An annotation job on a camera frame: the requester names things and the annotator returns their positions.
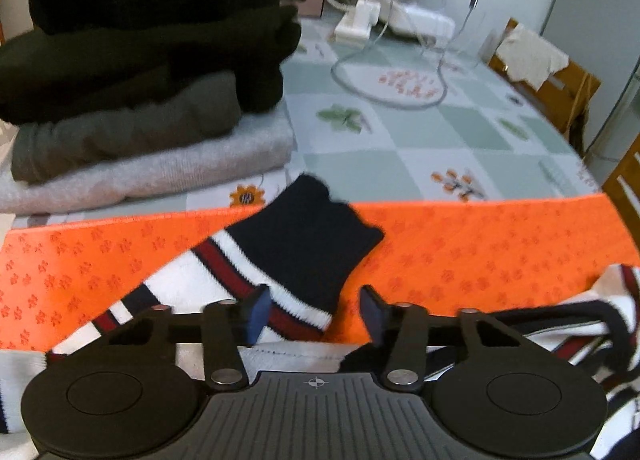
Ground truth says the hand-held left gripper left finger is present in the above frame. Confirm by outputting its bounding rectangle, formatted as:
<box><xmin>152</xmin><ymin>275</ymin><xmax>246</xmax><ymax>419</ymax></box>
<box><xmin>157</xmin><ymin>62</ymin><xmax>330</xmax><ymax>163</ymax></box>
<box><xmin>102</xmin><ymin>284</ymin><xmax>274</xmax><ymax>392</ymax></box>

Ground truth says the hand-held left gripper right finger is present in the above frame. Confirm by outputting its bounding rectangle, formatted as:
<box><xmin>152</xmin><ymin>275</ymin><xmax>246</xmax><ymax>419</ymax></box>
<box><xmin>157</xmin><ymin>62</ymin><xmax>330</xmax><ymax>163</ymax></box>
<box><xmin>358</xmin><ymin>284</ymin><xmax>527</xmax><ymax>393</ymax></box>

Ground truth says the striped knit sweater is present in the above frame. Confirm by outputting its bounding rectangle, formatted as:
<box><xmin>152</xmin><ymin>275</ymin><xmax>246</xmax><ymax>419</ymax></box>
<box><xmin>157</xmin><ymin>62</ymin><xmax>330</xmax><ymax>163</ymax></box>
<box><xmin>0</xmin><ymin>172</ymin><xmax>640</xmax><ymax>460</ymax></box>

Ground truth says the orange patterned mat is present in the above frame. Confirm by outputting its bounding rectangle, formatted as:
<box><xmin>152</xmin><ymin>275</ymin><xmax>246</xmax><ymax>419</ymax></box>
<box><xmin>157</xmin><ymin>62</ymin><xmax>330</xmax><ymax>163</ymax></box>
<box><xmin>0</xmin><ymin>194</ymin><xmax>640</xmax><ymax>357</ymax></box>

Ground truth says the folded olive grey garment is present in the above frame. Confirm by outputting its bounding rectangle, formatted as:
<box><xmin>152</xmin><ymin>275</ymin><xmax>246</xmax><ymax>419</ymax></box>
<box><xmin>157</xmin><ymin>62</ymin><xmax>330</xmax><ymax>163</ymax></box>
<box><xmin>10</xmin><ymin>69</ymin><xmax>242</xmax><ymax>187</ymax></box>

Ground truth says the wooden chair with white slats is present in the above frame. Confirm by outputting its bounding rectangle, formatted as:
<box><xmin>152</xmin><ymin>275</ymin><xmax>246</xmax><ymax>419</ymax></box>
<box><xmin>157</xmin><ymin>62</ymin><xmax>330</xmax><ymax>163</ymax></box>
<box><xmin>601</xmin><ymin>139</ymin><xmax>640</xmax><ymax>237</ymax></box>

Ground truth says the folded dark green garment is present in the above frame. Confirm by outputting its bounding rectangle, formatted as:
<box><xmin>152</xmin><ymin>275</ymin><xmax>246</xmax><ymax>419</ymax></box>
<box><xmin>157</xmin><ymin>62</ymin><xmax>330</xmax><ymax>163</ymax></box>
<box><xmin>0</xmin><ymin>4</ymin><xmax>304</xmax><ymax>125</ymax></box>

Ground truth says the white power adapter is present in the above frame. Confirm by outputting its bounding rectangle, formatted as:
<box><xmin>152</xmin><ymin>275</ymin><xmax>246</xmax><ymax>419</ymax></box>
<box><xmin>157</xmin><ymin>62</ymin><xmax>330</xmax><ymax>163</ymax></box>
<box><xmin>333</xmin><ymin>0</ymin><xmax>382</xmax><ymax>47</ymax></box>

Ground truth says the white cloth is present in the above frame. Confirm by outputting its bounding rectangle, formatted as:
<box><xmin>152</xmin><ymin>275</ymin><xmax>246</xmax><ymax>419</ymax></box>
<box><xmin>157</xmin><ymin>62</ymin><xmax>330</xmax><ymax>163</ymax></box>
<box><xmin>496</xmin><ymin>22</ymin><xmax>571</xmax><ymax>92</ymax></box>

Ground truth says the grey refrigerator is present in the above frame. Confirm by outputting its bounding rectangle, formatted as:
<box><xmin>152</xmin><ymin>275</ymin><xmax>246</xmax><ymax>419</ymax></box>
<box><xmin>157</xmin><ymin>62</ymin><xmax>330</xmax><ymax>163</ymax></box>
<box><xmin>542</xmin><ymin>0</ymin><xmax>640</xmax><ymax>161</ymax></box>

